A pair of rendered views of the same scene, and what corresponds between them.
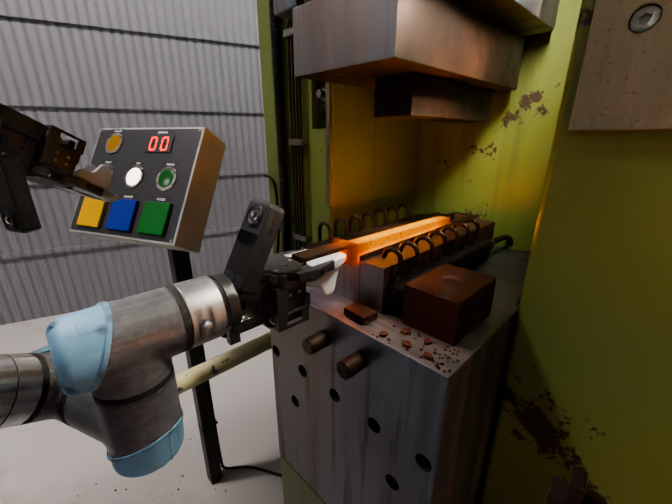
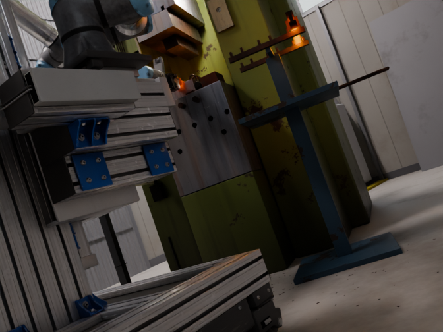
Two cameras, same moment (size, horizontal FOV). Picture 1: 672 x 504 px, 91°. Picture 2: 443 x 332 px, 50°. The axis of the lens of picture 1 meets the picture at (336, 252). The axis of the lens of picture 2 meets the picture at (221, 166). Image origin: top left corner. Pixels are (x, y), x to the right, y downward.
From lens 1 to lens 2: 201 cm
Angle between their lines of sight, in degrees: 36
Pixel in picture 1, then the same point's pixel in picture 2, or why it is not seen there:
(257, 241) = (161, 63)
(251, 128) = not seen: hidden behind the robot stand
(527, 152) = (217, 64)
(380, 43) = (167, 24)
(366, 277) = (187, 85)
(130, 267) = not seen: outside the picture
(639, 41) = (220, 13)
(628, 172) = (233, 36)
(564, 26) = (207, 24)
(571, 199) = (227, 47)
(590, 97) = (217, 24)
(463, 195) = not seen: hidden behind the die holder
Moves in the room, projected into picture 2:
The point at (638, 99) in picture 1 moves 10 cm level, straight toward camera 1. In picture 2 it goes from (225, 22) to (221, 16)
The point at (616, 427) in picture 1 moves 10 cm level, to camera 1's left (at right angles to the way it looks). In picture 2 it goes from (267, 93) to (250, 97)
